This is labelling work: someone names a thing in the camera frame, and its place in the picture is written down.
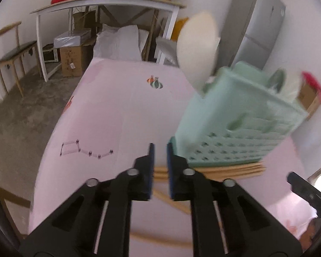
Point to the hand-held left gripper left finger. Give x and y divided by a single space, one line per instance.
151 176

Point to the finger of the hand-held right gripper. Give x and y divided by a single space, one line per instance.
305 190

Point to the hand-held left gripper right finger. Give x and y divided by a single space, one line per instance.
170 176

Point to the mint green utensil basket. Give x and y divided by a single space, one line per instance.
243 128

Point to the person's right hand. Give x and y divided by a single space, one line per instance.
311 233

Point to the pink printed tablecloth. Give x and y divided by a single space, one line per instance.
109 112

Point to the cardboard box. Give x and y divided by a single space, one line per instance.
73 59
307 96

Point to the white sack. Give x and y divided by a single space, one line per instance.
114 45

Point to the yellow plastic bag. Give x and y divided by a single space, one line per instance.
179 28

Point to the small white oven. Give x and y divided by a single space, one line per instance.
51 55

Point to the white foam box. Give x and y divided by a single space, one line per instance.
72 38

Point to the silver refrigerator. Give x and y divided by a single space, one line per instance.
251 18

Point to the white table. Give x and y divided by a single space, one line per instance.
109 2

